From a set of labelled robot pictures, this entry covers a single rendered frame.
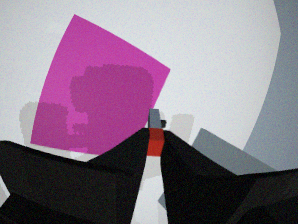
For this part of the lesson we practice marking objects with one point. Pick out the magenta square marking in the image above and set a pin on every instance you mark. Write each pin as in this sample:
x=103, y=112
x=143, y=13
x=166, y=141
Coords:
x=98, y=91

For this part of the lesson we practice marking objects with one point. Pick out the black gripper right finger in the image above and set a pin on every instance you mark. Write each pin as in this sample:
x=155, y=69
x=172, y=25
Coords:
x=199, y=191

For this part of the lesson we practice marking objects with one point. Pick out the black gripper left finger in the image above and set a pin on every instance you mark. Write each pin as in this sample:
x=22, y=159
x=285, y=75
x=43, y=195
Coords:
x=102, y=190

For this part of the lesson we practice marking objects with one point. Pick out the grey panel with rectangular recess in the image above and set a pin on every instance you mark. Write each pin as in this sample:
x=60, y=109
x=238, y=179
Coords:
x=227, y=155

